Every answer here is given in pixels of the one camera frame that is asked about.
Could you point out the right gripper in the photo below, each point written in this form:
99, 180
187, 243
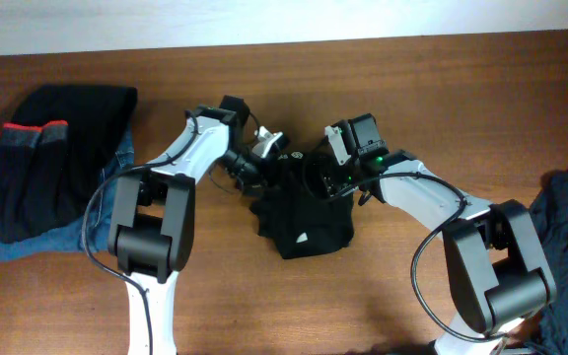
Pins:
332, 177

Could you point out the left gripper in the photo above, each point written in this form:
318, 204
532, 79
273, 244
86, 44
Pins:
256, 182

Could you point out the black t-shirt with logo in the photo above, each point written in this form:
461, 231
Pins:
293, 214

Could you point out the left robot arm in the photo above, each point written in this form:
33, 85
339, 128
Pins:
152, 225

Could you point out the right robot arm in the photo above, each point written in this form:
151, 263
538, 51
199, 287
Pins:
498, 272

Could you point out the folded black garment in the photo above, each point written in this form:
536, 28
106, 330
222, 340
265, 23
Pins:
97, 116

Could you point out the right dark sock red cuff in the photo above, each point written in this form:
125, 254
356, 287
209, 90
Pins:
40, 202

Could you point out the dark sock red cuff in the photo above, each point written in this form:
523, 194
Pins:
40, 202
17, 147

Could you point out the middle dark sock red cuff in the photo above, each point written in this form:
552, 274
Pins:
17, 147

